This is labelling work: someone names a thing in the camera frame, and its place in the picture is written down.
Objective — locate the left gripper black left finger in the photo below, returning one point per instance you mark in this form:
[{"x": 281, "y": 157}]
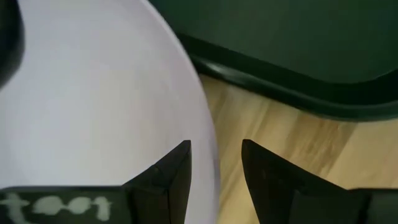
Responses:
[{"x": 168, "y": 186}]

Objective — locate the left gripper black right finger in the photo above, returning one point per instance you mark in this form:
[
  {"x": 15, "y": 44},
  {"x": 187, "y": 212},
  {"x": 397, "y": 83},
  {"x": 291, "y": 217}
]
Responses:
[{"x": 280, "y": 193}]

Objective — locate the lavender plate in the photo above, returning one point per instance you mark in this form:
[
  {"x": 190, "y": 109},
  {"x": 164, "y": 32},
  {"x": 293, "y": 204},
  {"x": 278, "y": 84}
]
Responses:
[{"x": 93, "y": 93}]

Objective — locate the dark green tray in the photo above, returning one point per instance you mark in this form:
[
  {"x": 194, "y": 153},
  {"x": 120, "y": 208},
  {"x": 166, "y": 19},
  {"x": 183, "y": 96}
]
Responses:
[{"x": 280, "y": 37}]

